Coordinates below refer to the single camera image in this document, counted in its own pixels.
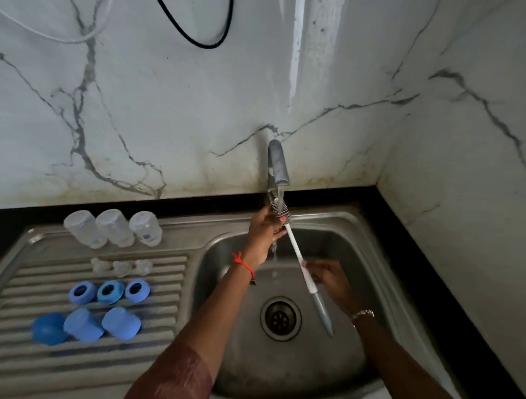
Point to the person's left hand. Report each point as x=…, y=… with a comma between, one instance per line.
x=259, y=238

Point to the person's right hand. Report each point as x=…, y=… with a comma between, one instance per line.
x=335, y=283

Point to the person's left fingers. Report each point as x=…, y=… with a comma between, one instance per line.
x=276, y=228

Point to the person's right thumb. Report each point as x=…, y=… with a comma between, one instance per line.
x=312, y=265

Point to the white grey bottle brush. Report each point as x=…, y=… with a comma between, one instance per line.
x=306, y=275

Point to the grey metal faucet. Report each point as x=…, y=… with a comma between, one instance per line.
x=277, y=164

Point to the person's right forearm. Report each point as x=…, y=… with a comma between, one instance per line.
x=394, y=357

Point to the person's left forearm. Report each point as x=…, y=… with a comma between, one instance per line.
x=213, y=316

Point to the red thread wristband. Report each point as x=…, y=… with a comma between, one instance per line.
x=245, y=266

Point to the round metal drain strainer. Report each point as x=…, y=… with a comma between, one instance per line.
x=280, y=318

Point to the stainless steel sink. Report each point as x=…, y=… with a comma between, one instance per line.
x=164, y=255

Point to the clear plastic baby bottle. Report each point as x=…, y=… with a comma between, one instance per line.
x=115, y=226
x=84, y=228
x=146, y=228

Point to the clear silicone bottle nipple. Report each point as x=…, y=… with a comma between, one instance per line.
x=122, y=268
x=100, y=265
x=144, y=267

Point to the maroon patterned sleeve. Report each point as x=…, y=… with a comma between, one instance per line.
x=172, y=376

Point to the light blue bottle cap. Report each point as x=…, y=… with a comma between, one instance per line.
x=84, y=325
x=121, y=324

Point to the dark blue bottle cap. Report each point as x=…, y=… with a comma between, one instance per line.
x=49, y=329

